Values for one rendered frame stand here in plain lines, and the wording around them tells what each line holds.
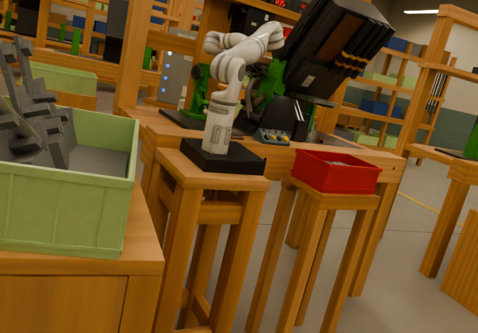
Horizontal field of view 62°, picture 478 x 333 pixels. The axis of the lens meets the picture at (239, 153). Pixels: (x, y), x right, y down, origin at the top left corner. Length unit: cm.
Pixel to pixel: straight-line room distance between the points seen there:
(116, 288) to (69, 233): 15
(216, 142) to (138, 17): 90
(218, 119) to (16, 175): 73
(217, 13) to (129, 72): 55
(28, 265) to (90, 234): 12
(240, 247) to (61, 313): 71
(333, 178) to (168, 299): 76
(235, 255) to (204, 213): 21
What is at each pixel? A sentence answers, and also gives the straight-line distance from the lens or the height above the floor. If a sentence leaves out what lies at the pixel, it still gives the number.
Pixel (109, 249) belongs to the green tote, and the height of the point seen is 81.
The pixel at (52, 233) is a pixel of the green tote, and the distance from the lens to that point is 84.
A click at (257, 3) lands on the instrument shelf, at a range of 218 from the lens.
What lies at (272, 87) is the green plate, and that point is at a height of 113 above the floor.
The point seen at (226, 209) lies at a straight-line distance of 135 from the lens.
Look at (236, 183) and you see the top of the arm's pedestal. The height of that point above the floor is 84.
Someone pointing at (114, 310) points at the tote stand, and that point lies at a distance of 92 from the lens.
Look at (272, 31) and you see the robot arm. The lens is 165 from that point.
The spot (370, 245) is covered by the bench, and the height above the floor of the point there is 36.
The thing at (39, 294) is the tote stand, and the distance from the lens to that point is 89.
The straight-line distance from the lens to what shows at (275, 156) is 178.
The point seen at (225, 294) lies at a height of 41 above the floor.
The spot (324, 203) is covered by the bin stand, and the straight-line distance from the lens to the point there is 158.
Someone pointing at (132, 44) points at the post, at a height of 118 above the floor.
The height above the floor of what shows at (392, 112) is 94.
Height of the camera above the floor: 122
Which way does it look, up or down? 13 degrees down
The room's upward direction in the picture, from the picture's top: 13 degrees clockwise
